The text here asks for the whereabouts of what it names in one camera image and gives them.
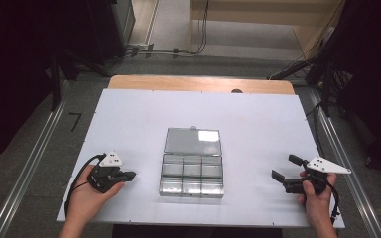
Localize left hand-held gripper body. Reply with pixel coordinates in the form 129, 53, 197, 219
87, 151, 127, 194

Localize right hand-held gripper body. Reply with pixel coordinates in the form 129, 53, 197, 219
282, 156, 352, 195

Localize clear plastic compartment box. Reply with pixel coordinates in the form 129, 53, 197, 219
159, 126, 225, 199

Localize person's right hand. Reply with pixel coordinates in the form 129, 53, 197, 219
297, 170, 337, 229

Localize person's left hand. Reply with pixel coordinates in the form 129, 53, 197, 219
66, 173, 126, 226

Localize white table board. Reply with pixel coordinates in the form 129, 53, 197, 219
56, 88, 346, 230

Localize black stand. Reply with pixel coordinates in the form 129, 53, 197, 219
267, 49, 348, 117
48, 49, 110, 112

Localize person's dark clothing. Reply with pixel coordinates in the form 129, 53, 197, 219
112, 224, 283, 238

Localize wooden table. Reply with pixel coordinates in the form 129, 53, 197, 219
107, 74, 296, 96

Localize dark curtain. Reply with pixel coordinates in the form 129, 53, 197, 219
335, 0, 381, 178
0, 0, 59, 171

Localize dark cabinet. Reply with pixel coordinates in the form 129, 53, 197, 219
88, 0, 137, 65

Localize light wooden shelf unit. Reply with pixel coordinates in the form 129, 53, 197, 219
189, 0, 345, 60

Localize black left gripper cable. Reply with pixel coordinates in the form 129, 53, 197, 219
63, 153, 108, 217

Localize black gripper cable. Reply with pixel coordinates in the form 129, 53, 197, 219
63, 153, 108, 217
325, 180, 341, 226

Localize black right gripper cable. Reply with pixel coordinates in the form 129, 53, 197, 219
325, 180, 341, 226

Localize thin black cable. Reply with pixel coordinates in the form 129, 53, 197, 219
306, 101, 325, 157

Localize metal floor rail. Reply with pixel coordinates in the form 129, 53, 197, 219
0, 80, 71, 238
308, 88, 381, 238

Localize grey floor cable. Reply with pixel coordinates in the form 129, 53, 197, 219
125, 43, 199, 58

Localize hanging black cables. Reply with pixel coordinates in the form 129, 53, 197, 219
195, 0, 210, 54

